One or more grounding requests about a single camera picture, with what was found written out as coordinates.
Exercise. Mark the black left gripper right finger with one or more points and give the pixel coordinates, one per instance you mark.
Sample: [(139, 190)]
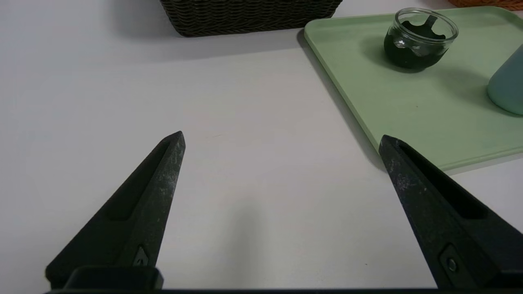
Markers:
[(433, 212)]

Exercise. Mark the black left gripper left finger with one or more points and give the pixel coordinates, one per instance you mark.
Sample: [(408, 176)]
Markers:
[(139, 212)]

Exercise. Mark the blue-grey plastic tumbler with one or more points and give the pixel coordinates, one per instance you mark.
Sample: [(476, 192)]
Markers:
[(510, 85)]

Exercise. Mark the glass cup with black holder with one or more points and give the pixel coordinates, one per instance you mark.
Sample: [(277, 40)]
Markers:
[(416, 51)]

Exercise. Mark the orange wicker basket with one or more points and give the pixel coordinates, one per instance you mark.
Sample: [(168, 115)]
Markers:
[(490, 3)]

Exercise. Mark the dark brown wicker basket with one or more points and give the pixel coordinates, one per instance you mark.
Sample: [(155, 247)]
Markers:
[(249, 16)]

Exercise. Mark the light green plastic tray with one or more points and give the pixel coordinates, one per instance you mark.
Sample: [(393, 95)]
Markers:
[(408, 106)]

